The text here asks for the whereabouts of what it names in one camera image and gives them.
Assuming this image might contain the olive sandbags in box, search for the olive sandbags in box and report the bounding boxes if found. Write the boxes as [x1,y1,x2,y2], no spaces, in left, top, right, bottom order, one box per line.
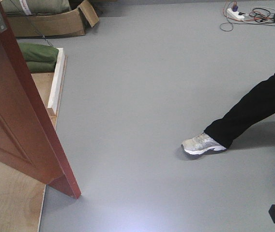
[0,0,71,16]

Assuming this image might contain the white power strip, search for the white power strip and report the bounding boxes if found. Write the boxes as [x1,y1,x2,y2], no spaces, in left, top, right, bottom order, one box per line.
[226,8,244,21]

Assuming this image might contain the upper green sandbag far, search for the upper green sandbag far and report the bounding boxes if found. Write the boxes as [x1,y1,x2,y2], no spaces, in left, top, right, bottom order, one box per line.
[18,43,59,63]

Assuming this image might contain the lower green sandbag far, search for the lower green sandbag far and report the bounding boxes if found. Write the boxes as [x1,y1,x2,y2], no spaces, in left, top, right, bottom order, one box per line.
[26,61,56,73]

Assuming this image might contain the green sandbag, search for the green sandbag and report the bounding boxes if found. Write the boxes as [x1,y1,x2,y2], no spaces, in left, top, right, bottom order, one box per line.
[26,61,56,73]
[18,43,59,63]

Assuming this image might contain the cables on floor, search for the cables on floor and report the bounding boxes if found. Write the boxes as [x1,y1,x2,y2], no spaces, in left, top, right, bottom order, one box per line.
[219,0,275,32]

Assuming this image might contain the brown wooden door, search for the brown wooden door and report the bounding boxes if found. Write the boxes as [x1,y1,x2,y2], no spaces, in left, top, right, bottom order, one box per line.
[0,5,81,199]

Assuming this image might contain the seated person in black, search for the seated person in black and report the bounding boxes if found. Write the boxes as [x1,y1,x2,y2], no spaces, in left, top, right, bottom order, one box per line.
[181,73,275,156]

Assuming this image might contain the open cardboard box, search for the open cardboard box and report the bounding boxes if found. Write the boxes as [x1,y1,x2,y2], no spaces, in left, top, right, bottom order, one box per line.
[7,0,99,37]

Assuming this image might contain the white wooden door frame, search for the white wooden door frame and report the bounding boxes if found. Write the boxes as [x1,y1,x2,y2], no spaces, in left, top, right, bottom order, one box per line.
[47,48,65,115]

